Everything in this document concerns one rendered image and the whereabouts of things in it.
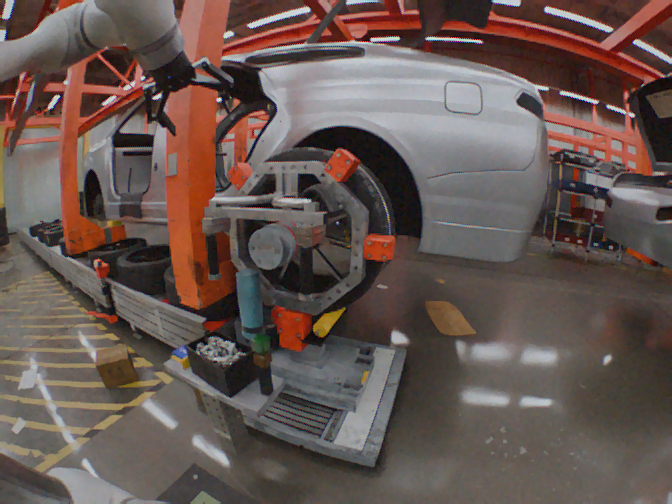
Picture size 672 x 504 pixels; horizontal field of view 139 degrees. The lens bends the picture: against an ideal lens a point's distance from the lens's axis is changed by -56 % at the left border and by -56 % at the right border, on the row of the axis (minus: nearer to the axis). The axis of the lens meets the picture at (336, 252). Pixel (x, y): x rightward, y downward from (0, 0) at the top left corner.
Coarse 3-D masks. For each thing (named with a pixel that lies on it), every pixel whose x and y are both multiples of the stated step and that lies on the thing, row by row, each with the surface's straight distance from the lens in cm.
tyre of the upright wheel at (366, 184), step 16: (272, 160) 109; (288, 160) 106; (304, 160) 103; (320, 160) 100; (352, 176) 96; (352, 192) 96; (368, 192) 95; (384, 192) 111; (368, 208) 95; (384, 208) 99; (368, 224) 96; (384, 224) 95; (368, 272) 100; (352, 288) 104; (368, 288) 103; (336, 304) 109
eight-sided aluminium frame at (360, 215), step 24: (264, 168) 101; (288, 168) 96; (312, 168) 92; (240, 192) 108; (336, 192) 89; (360, 216) 87; (240, 240) 117; (360, 240) 89; (240, 264) 114; (360, 264) 91; (264, 288) 112; (336, 288) 96; (312, 312) 104
